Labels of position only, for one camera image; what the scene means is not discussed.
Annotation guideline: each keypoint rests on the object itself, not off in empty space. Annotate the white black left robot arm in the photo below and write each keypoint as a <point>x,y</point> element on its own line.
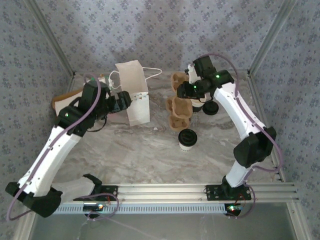
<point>57,152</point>

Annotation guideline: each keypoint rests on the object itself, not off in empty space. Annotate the aluminium corner post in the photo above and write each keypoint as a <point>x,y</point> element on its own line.
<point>50,37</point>
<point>272,37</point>

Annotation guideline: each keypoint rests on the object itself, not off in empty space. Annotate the aluminium mounting rail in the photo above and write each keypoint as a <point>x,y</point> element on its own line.
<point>162,192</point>

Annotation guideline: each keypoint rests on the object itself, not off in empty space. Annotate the white napkin stack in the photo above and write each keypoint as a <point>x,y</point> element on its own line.
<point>67,102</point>

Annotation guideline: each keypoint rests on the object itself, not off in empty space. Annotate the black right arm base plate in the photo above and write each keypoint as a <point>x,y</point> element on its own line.
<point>212,192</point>

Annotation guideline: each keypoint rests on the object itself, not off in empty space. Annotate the black plastic cup lid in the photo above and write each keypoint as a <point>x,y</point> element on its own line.
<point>188,137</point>
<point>211,108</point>

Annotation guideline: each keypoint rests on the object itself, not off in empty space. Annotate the brown cardboard napkin box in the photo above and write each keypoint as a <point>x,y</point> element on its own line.
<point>72,93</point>

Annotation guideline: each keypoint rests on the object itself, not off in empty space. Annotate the small circuit board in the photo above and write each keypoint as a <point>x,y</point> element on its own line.
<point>93,207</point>
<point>233,208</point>

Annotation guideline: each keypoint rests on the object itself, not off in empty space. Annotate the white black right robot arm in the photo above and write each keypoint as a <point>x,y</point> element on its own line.
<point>237,112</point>

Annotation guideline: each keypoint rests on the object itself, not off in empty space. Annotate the brown pulp cup carrier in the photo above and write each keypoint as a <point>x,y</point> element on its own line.
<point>178,110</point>
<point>176,80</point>

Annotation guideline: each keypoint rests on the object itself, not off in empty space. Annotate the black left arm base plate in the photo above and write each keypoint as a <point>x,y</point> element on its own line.
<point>112,191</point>

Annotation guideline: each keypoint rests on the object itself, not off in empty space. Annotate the white paper takeout bag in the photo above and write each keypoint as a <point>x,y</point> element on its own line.
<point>137,107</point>

